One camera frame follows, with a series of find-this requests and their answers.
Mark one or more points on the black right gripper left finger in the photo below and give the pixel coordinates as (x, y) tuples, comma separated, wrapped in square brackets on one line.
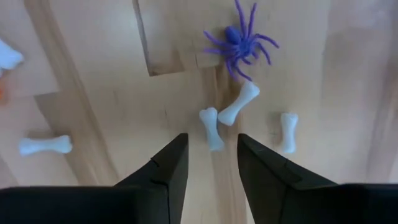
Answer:
[(155, 193)]

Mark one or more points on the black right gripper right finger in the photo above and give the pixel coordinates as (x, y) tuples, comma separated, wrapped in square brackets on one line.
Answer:
[(280, 193)]

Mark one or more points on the purple plastic spider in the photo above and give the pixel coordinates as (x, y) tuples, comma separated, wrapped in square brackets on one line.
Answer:
[(239, 43)]

